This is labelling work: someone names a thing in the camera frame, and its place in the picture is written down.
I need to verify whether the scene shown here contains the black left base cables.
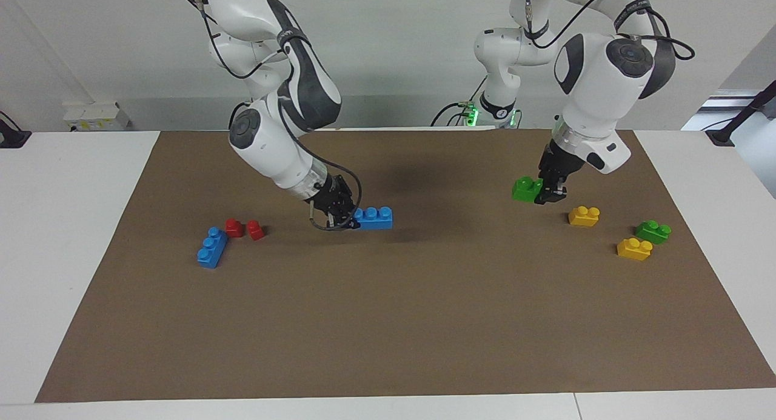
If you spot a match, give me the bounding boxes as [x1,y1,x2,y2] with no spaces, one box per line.
[430,75,486,128]

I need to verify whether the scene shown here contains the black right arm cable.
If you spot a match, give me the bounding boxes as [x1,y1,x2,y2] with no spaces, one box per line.
[176,0,363,232]

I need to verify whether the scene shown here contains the black clamp with rod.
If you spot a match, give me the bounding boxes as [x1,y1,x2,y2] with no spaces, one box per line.
[705,81,776,147]

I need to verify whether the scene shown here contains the black table clamp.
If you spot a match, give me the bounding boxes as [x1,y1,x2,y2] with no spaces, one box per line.
[0,111,32,149]

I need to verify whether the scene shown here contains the brown table mat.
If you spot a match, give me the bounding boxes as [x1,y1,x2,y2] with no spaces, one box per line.
[35,129,776,404]

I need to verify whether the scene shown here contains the white wall socket box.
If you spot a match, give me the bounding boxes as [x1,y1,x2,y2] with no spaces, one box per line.
[62,101,130,132]

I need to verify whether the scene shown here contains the green two-stud brick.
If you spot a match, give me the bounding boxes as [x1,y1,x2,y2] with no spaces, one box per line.
[635,220,672,245]
[512,176,544,204]

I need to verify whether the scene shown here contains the blue three-stud brick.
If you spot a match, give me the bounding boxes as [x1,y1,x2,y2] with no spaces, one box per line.
[353,207,393,230]
[196,227,229,269]

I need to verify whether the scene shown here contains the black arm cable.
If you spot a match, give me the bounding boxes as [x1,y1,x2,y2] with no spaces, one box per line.
[515,0,695,60]
[176,0,363,232]

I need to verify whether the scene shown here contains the yellow two-stud brick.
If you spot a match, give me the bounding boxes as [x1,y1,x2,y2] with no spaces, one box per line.
[617,238,654,262]
[568,206,601,227]

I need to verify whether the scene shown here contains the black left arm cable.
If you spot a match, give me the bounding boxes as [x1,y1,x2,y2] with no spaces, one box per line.
[515,0,695,60]

